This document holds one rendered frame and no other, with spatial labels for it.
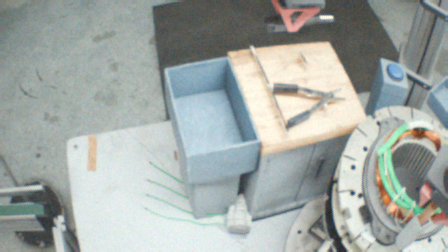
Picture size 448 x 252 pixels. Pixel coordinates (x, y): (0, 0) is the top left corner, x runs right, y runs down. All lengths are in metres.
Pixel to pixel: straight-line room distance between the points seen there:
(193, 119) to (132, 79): 1.37
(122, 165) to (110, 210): 0.12
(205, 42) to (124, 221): 1.46
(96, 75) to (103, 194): 1.30
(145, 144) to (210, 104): 0.25
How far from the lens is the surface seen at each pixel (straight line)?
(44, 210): 1.13
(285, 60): 0.89
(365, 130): 0.80
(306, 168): 0.92
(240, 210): 1.00
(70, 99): 2.27
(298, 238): 1.01
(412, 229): 0.67
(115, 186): 1.08
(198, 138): 0.88
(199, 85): 0.92
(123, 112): 2.16
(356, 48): 2.52
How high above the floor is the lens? 1.72
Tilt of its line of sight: 55 degrees down
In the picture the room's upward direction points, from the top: 4 degrees clockwise
